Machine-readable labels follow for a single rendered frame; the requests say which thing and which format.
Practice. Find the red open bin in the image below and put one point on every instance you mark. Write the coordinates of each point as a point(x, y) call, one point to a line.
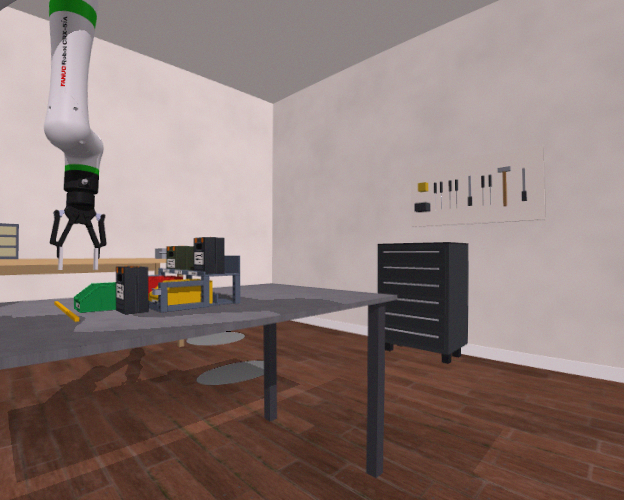
point(153, 281)

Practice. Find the grey bin rack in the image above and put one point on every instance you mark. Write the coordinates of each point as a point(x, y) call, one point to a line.
point(232, 267)

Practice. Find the yellow long thin bar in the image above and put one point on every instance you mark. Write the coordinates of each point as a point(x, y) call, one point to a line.
point(67, 311)

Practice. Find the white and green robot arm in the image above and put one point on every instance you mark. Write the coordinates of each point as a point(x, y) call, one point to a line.
point(66, 126)

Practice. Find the green bin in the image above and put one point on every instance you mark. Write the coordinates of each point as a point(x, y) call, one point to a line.
point(102, 298)

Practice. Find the yellow open bin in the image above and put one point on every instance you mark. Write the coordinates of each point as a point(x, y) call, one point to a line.
point(182, 295)

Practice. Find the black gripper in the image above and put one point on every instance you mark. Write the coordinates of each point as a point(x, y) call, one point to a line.
point(79, 210)

